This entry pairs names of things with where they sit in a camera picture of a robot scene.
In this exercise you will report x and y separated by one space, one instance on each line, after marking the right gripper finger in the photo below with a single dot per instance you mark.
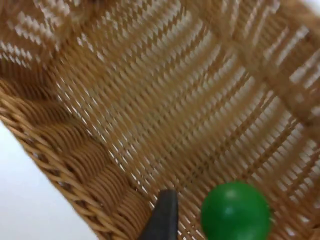
163 220

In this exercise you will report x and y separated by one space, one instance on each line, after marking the green ball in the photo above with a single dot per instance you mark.
235 212

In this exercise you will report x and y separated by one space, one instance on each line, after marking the brown wicker basket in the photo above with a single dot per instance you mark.
160 100

